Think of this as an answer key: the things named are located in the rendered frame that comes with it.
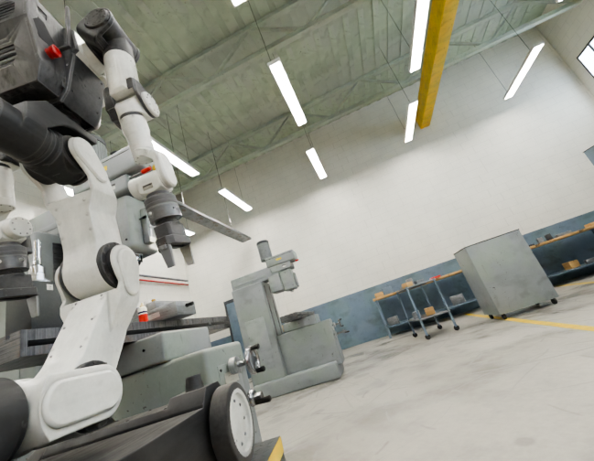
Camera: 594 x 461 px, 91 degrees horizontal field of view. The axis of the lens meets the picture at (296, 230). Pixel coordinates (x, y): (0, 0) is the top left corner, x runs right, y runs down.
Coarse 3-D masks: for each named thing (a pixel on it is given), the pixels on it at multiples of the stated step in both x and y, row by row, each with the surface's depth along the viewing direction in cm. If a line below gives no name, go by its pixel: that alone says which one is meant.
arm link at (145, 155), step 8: (136, 152) 84; (144, 152) 83; (152, 152) 83; (160, 152) 85; (136, 160) 85; (144, 160) 87; (152, 160) 89; (160, 160) 83; (168, 160) 88; (160, 168) 82; (168, 168) 86; (160, 176) 82; (168, 176) 84; (168, 184) 84; (176, 184) 87
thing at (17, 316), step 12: (48, 288) 106; (24, 300) 100; (48, 300) 104; (60, 300) 108; (12, 312) 100; (24, 312) 99; (48, 312) 103; (12, 324) 99; (24, 324) 97; (36, 324) 98; (48, 324) 101; (60, 324) 105
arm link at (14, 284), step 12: (0, 264) 80; (12, 264) 82; (24, 264) 84; (0, 276) 79; (12, 276) 82; (24, 276) 85; (0, 288) 79; (12, 288) 81; (24, 288) 84; (36, 288) 87; (0, 300) 80; (12, 300) 85
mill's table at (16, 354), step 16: (160, 320) 142; (176, 320) 152; (192, 320) 164; (208, 320) 178; (224, 320) 195; (16, 336) 87; (32, 336) 90; (48, 336) 94; (128, 336) 121; (144, 336) 129; (0, 352) 87; (16, 352) 86; (32, 352) 88; (48, 352) 92; (0, 368) 91; (16, 368) 99
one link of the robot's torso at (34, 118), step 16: (0, 112) 66; (16, 112) 70; (32, 112) 73; (48, 112) 79; (0, 128) 67; (16, 128) 69; (32, 128) 73; (48, 128) 79; (64, 128) 88; (80, 128) 89; (0, 144) 69; (16, 144) 71; (32, 144) 73; (48, 144) 77; (96, 144) 95; (16, 160) 77; (32, 160) 76
